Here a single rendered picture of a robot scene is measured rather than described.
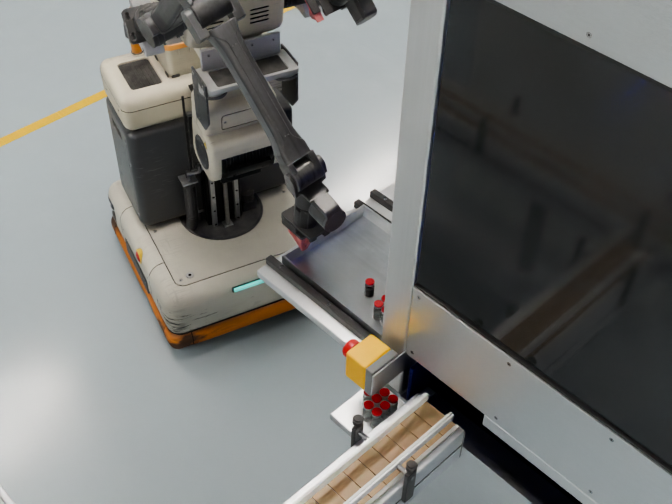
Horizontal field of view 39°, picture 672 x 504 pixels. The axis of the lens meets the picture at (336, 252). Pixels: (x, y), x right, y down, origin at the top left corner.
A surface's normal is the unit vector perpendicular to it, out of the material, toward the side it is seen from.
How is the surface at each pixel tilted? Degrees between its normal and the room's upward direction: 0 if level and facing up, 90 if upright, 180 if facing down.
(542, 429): 90
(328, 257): 0
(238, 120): 98
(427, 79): 90
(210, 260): 0
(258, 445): 0
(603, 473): 90
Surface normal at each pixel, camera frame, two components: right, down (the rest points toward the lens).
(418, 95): -0.72, 0.48
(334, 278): 0.02, -0.71
